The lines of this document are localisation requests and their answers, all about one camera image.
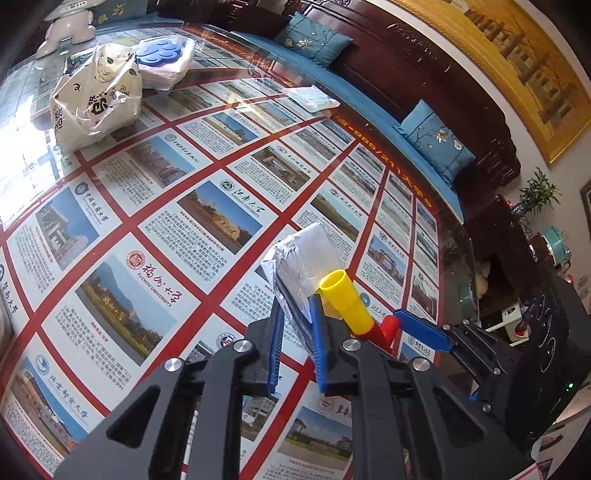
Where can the red and yellow plastic toy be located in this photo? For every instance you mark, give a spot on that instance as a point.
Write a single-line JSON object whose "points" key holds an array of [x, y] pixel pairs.
{"points": [[337, 289]]}

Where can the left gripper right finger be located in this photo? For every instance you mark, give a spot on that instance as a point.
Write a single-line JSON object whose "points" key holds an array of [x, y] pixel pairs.
{"points": [[334, 369]]}

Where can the white tissue packet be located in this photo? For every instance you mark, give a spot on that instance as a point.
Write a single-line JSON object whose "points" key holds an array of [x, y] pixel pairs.
{"points": [[311, 98]]}

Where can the potted green plant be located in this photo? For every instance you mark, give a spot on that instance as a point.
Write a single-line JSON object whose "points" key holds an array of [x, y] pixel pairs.
{"points": [[539, 193]]}

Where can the blue embroidered pillow far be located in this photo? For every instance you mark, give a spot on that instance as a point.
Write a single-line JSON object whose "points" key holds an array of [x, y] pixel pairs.
{"points": [[313, 40]]}

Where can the white printed plastic bag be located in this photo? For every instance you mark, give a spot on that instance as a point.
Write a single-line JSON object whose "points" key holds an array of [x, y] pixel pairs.
{"points": [[99, 92]]}

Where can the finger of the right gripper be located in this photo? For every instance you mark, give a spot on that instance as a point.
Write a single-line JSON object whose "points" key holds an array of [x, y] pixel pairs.
{"points": [[470, 345]]}

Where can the blue embroidered pillow near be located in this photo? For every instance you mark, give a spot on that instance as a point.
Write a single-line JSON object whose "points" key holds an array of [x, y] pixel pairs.
{"points": [[436, 142]]}

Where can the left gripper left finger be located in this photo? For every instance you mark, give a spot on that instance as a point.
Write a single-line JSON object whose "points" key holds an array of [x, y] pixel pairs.
{"points": [[262, 371]]}

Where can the long wooden sofa blue cushion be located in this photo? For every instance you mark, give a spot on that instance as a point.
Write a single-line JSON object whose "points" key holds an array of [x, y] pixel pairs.
{"points": [[398, 67]]}

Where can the white bag with blue print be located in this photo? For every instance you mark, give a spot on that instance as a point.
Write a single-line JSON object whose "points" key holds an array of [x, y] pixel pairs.
{"points": [[164, 61]]}

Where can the blue embroidered pillow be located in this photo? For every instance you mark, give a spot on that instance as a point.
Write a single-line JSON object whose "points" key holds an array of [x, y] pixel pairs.
{"points": [[436, 142], [313, 40]]}

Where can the silver foil wrapper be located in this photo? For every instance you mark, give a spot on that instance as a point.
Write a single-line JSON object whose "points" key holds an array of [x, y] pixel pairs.
{"points": [[295, 267]]}

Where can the white toy robot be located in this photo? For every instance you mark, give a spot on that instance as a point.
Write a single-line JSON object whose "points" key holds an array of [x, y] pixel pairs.
{"points": [[70, 20]]}

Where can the carved wooden coffee table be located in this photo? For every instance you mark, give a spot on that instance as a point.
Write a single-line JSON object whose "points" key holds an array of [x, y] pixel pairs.
{"points": [[231, 239]]}

